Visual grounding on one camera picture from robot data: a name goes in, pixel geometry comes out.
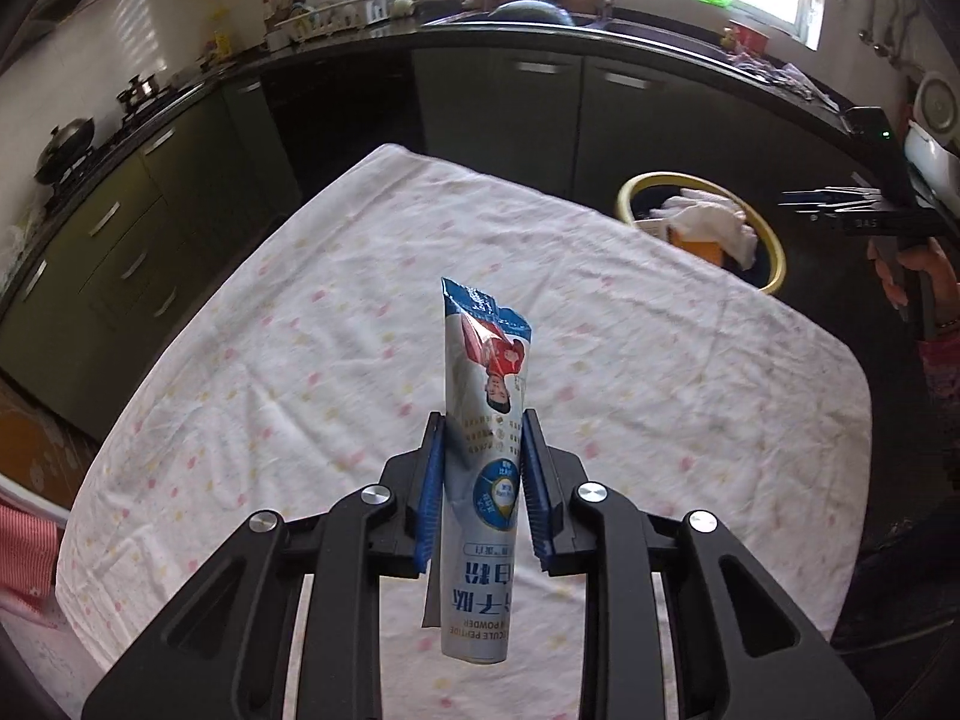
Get white blue toothpaste tube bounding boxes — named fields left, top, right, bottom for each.
left=439, top=278, right=532, bottom=665

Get yellow rimmed trash bin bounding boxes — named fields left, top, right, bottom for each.
left=615, top=171, right=788, bottom=294

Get green lower kitchen cabinets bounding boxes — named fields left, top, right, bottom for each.
left=2, top=21, right=871, bottom=439

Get person's right hand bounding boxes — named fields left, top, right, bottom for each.
left=865, top=234, right=960, bottom=332

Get patterned dish cloth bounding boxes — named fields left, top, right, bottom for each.
left=729, top=52, right=841, bottom=114

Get crumpled white tissue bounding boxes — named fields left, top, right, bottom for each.
left=636, top=188, right=758, bottom=270

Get red container on counter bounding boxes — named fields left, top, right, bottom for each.
left=721, top=21, right=768, bottom=57

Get red checked apron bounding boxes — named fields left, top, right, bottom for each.
left=0, top=505, right=59, bottom=628

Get white floral tablecloth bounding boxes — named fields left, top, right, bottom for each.
left=57, top=145, right=874, bottom=718

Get dark pan in sink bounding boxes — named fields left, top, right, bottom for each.
left=488, top=0, right=574, bottom=26

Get white dish rack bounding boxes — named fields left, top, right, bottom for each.
left=277, top=0, right=416, bottom=44

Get black wok with lid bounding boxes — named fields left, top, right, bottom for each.
left=34, top=119, right=96, bottom=185

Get gas stove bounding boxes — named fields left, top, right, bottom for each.
left=34, top=85, right=187, bottom=216

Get small dark kettle pot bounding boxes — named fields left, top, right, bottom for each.
left=116, top=75, right=161, bottom=115

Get yellow oil bottle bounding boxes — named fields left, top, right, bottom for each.
left=205, top=8, right=233, bottom=65

